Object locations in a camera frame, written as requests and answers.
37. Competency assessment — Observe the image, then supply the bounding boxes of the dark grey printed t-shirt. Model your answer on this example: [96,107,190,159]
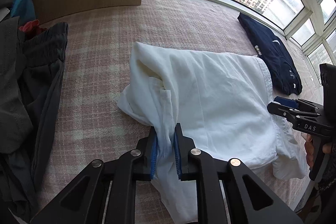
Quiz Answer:
[1,16,32,154]

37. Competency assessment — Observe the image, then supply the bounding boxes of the pink garment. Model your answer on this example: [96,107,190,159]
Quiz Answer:
[19,19,42,35]

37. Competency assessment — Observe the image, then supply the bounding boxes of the black trousers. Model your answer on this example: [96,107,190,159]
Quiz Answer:
[1,22,68,221]

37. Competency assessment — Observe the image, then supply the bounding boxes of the right hand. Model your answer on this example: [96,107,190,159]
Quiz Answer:
[304,134,333,168]

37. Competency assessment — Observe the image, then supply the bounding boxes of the navy blue folded garment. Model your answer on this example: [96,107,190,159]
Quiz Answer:
[238,13,302,95]

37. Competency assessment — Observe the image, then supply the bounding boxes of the white shirt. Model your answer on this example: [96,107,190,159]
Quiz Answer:
[117,43,307,223]

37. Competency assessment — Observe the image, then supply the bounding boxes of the pink plaid tablecloth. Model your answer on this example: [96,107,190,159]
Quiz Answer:
[38,0,256,207]

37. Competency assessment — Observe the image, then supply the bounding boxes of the blue striped garment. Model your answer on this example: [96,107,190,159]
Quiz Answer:
[10,0,36,27]

